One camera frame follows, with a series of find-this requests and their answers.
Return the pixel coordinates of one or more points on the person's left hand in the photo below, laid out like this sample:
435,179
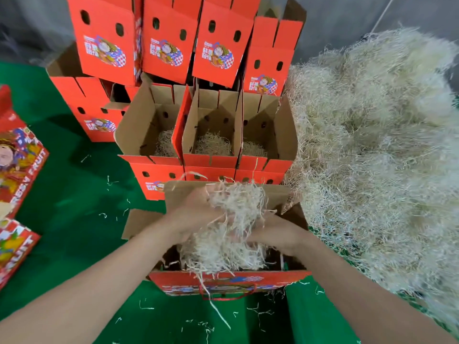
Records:
193,211

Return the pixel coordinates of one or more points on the person's right hand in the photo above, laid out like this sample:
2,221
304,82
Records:
287,236

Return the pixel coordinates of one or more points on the small straw filler clump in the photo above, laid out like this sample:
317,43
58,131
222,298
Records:
165,144
215,250
212,144
254,149

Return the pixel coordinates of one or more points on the red cardboard box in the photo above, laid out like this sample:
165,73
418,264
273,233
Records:
280,132
154,175
215,283
264,75
219,53
90,114
166,50
104,50
211,111

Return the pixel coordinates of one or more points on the pile of wood wool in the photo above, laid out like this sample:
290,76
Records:
380,154

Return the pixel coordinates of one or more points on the group of red boxes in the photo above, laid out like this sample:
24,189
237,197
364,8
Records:
18,168

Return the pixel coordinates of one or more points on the person's left forearm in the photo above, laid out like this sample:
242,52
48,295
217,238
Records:
79,290

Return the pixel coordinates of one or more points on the person's right forearm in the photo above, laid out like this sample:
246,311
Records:
373,297

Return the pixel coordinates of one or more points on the white pole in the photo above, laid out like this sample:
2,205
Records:
382,14

